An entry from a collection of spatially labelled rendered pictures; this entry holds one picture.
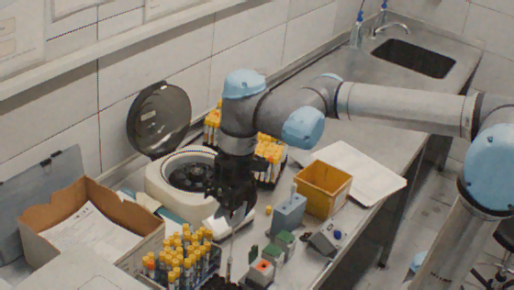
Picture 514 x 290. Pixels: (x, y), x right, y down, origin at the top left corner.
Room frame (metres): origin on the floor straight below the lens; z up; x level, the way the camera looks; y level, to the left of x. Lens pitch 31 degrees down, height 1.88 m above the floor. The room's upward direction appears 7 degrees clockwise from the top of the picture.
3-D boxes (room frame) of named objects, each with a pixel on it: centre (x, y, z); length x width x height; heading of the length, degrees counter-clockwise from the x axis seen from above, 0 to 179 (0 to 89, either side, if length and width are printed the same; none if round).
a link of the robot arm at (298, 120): (0.88, -0.07, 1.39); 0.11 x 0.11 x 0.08; 61
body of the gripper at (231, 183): (0.91, 0.03, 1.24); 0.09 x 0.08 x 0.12; 152
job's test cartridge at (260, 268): (0.96, -0.06, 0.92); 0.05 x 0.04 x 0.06; 61
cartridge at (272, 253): (1.03, -0.09, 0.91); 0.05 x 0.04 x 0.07; 61
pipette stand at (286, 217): (1.18, -0.13, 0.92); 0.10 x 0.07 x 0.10; 146
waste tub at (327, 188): (1.33, -0.22, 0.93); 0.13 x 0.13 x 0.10; 57
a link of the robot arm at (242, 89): (0.92, 0.02, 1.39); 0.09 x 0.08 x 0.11; 61
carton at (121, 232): (0.95, 0.35, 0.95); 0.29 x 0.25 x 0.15; 61
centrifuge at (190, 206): (1.24, 0.12, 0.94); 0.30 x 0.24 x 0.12; 52
